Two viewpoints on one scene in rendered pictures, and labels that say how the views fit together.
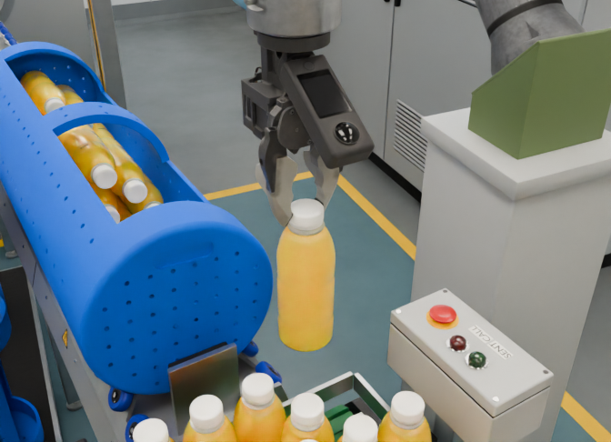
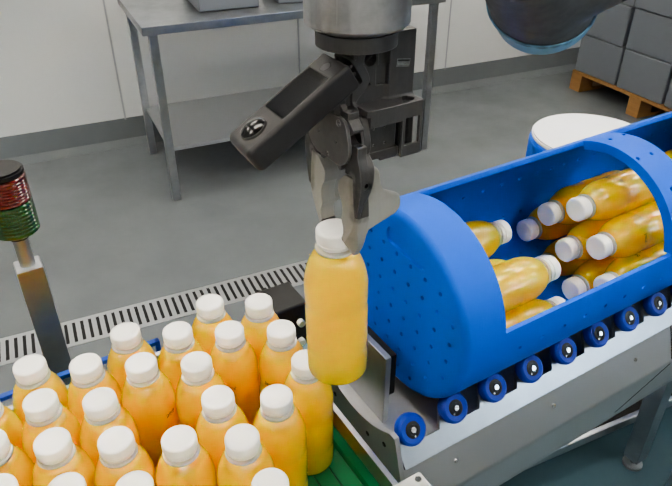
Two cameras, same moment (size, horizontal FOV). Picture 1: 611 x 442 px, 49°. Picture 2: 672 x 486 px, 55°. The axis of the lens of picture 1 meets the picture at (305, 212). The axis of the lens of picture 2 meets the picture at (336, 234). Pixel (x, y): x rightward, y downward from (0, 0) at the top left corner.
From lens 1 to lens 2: 0.83 m
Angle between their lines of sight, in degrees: 73
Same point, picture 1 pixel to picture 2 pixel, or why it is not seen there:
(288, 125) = not seen: hidden behind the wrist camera
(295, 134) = (317, 133)
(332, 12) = (322, 10)
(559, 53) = not seen: outside the picture
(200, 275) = (412, 280)
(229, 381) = (377, 385)
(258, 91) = not seen: hidden behind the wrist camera
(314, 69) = (322, 71)
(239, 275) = (438, 318)
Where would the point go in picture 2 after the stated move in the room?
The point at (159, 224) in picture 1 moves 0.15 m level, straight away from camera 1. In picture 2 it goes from (410, 207) to (514, 194)
